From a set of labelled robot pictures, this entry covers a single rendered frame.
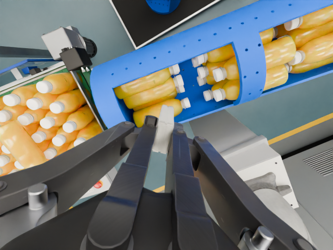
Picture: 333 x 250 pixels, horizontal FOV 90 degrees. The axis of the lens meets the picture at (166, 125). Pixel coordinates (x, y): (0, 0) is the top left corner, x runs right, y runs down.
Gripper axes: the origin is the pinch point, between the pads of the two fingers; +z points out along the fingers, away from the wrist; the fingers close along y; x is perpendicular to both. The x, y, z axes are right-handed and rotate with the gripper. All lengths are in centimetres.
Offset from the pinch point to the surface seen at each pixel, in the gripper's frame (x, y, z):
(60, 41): 5, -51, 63
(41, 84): -9, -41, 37
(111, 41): 13, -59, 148
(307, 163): -58, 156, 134
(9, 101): -17, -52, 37
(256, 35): 17.3, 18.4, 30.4
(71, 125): -22, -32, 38
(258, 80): 7.3, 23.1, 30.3
